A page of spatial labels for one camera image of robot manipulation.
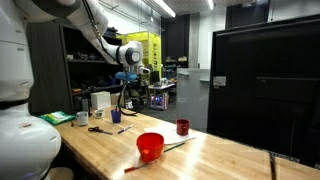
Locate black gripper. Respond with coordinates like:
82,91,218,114
127,82,142,97

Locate blue sharpie marker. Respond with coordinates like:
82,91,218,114
117,125,134,134

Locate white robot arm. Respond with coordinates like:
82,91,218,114
0,0,143,180

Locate blue pen holder cup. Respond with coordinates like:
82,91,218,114
111,110,121,123

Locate large red cup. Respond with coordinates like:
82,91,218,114
136,132,164,163

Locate white box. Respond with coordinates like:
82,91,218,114
91,91,111,109

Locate white mug with plant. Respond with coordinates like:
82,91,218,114
94,109,105,119

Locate yellow crate rack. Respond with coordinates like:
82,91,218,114
117,31,162,72

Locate white paper sheet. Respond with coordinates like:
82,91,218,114
144,125,197,145

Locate grey partition board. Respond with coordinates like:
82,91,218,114
176,68,210,132

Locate small dark red mug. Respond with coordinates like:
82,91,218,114
176,119,189,136

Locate dark shelving unit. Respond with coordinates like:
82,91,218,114
27,20,122,116

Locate green pencil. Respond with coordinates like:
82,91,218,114
163,142,185,152

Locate red pencil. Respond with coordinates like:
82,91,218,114
124,162,156,173

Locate large black panel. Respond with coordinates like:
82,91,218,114
207,15,320,166

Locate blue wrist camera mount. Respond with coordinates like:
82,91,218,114
115,72,137,82

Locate black handled scissors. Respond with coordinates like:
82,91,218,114
88,126,113,135

